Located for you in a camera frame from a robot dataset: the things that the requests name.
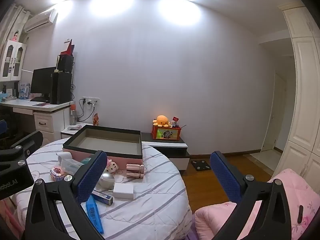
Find red printed toy box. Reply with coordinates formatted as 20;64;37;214
152;126;182;140

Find pink storage box dark rim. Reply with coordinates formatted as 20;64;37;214
62;124;143;172

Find white nightstand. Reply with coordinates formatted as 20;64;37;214
61;122;94;139

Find white air conditioner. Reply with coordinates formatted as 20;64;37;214
24;9;58;32

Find pale curtain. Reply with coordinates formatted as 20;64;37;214
0;5;30;50

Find dark blue carton box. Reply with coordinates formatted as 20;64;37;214
91;189;114;207

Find pink floral quilt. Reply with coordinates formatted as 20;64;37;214
194;169;320;240

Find pink patterned packet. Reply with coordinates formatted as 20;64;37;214
49;166;67;182

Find black computer monitor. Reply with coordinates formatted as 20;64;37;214
30;67;57;98

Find silver round case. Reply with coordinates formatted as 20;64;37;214
96;171;115;190

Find black computer tower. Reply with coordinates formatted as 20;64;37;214
50;72;73;105

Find clear bottle orange cap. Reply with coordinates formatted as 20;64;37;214
70;104;77;126

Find black bathroom scale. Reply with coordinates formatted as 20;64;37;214
191;159;212;172

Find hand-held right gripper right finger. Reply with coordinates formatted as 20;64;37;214
209;151;293;240

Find pink fleece blanket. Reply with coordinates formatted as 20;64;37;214
0;197;18;240

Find striped white tablecloth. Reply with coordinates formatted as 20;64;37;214
15;137;193;240

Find red paper box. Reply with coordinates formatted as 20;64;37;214
60;39;75;56

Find clear plastic box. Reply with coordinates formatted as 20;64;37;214
61;158;85;175

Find blue white desk display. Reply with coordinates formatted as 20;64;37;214
19;81;31;98

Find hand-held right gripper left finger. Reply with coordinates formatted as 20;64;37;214
24;150;108;240

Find white wardrobe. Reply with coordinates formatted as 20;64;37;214
282;2;320;190

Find black white TV stand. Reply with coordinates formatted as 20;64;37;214
141;132;191;172

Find white charger plug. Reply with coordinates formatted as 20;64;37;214
108;182;135;200

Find white door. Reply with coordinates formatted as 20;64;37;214
261;72;287;153

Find black speaker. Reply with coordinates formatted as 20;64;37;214
57;54;75;73

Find black power cable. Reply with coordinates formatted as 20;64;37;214
76;99;97;121

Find white desk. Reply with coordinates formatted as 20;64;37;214
0;97;74;147

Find orange octopus plush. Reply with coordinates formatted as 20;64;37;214
153;115;172;127

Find rose gold jar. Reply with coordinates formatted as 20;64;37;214
126;163;145;179

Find blue plastic case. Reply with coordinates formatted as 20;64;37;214
86;195;105;235

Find white glass door cabinet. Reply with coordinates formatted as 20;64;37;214
0;40;27;82

